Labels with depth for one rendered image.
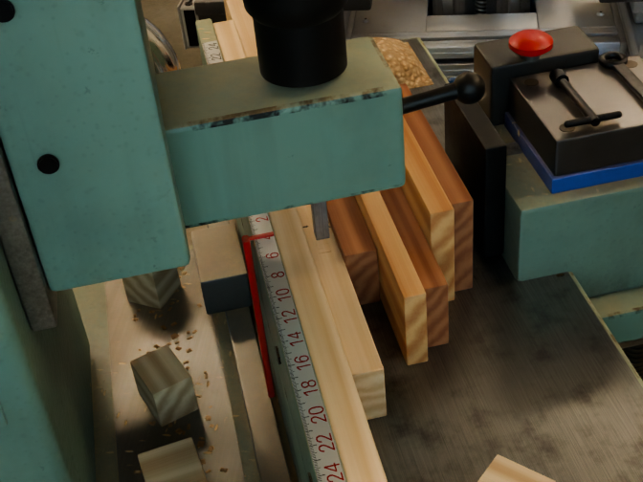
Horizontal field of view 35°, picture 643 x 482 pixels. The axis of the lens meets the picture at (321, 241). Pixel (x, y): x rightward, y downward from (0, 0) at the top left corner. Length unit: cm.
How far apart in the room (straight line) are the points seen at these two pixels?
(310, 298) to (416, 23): 84
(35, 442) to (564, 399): 31
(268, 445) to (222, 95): 26
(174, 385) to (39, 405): 18
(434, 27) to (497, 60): 68
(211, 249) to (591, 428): 36
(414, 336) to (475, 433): 7
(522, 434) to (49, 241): 29
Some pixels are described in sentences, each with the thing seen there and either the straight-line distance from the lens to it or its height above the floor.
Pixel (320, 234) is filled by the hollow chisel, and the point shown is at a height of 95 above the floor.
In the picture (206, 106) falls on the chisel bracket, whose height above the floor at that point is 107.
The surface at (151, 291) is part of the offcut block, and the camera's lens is 86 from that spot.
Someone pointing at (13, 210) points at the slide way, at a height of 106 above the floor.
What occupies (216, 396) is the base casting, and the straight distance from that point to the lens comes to 79.
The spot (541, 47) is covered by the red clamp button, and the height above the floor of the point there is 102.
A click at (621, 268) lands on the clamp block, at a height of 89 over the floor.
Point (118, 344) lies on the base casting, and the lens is 85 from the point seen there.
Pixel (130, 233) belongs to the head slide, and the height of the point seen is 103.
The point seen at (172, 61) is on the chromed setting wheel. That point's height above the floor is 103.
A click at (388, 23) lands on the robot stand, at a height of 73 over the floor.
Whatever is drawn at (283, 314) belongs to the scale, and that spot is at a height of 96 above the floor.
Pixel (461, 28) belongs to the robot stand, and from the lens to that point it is 141.
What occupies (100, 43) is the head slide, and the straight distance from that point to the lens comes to 51.
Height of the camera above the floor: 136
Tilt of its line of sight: 38 degrees down
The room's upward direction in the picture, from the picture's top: 6 degrees counter-clockwise
